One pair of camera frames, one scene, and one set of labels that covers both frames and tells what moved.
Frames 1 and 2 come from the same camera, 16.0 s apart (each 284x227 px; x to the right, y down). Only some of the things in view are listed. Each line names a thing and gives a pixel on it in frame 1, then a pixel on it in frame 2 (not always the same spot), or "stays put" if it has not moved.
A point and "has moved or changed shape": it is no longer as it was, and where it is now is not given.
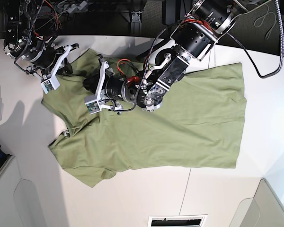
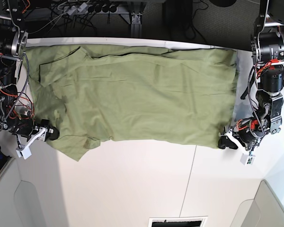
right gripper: [91, 83] to [223, 143]
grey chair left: [14, 202] stays put
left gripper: [65, 68] to [55, 135]
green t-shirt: [201, 123] has moved or changed shape
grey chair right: [264, 209] stays put
